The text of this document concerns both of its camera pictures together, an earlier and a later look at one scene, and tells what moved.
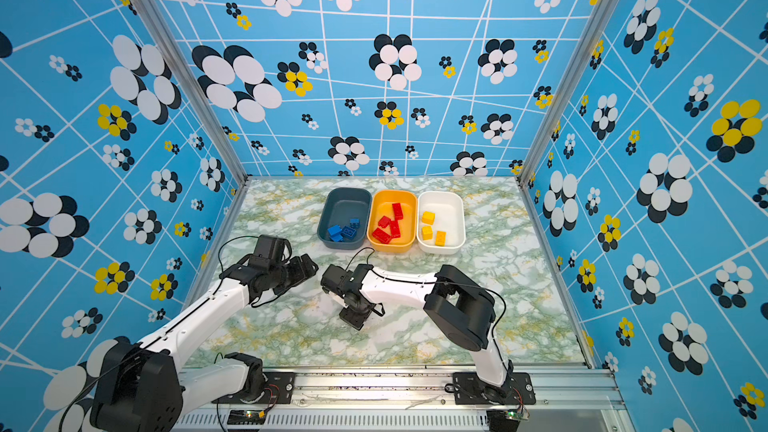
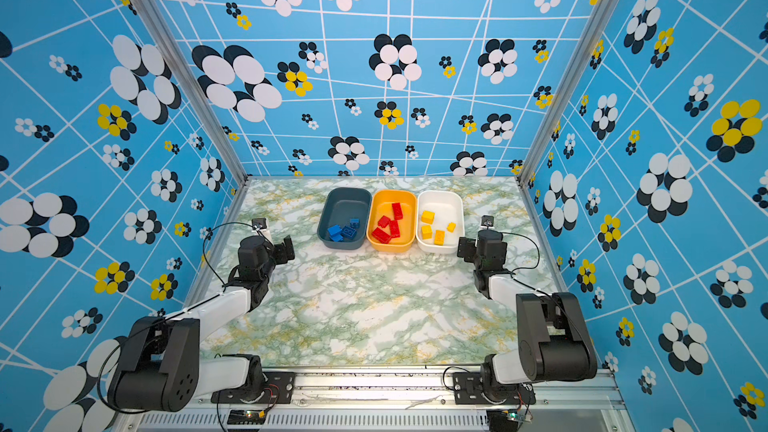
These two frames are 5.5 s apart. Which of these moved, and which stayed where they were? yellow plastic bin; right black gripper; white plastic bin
Moved: right black gripper
Stayed: white plastic bin; yellow plastic bin
